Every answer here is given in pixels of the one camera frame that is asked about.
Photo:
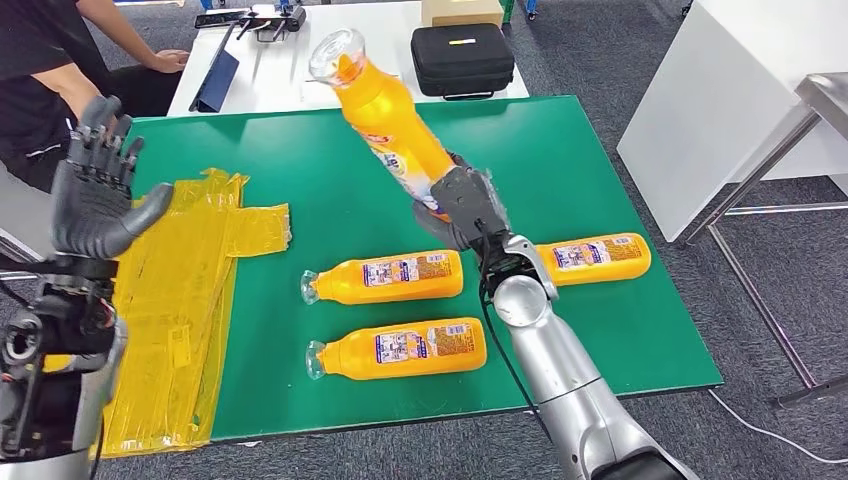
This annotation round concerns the cardboard box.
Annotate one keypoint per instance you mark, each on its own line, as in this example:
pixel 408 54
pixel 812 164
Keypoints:
pixel 464 13

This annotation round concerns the black phone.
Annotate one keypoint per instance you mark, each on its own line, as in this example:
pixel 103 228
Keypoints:
pixel 215 20

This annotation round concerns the person's right forearm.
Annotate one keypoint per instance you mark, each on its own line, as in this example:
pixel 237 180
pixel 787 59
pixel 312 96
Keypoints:
pixel 60 86

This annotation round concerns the person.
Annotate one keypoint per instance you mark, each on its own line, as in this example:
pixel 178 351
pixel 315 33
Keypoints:
pixel 26 99

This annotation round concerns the green plastic crate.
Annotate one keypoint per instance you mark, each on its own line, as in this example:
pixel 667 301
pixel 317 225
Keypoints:
pixel 507 8

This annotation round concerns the white panel desk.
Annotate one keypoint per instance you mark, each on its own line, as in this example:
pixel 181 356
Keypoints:
pixel 715 99

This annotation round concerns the person's left hand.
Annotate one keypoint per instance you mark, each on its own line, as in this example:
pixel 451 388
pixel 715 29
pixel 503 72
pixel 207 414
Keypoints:
pixel 170 61

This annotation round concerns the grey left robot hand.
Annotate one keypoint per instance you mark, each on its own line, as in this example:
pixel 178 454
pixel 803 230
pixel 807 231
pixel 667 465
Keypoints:
pixel 93 212

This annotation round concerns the grey metal bench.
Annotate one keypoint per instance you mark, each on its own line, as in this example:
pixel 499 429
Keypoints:
pixel 20 218

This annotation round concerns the steel frame table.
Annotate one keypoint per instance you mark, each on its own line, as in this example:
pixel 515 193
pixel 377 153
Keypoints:
pixel 828 96

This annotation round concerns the black carrying case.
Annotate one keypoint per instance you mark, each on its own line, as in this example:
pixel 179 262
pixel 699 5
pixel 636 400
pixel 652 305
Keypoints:
pixel 460 63

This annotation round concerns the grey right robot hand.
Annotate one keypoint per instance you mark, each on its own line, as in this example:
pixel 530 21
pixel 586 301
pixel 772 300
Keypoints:
pixel 467 205

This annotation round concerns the orange detergent bottle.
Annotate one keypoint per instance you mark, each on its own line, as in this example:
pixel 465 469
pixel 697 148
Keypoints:
pixel 344 288
pixel 358 361
pixel 384 106
pixel 636 272

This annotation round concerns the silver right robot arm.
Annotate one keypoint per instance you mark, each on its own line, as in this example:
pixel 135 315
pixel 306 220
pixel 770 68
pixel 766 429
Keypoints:
pixel 550 358

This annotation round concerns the white table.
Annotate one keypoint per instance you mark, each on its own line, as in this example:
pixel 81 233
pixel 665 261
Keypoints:
pixel 278 79

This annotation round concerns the person's left forearm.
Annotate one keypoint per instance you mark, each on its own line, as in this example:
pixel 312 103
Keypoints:
pixel 116 26

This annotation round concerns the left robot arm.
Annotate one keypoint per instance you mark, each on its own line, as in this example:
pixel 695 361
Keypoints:
pixel 106 371

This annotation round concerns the black remote controller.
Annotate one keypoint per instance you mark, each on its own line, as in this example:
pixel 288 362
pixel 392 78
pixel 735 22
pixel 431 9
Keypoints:
pixel 291 18

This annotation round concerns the yellow taped plastic sheet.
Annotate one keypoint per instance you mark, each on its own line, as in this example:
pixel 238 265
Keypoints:
pixel 172 298

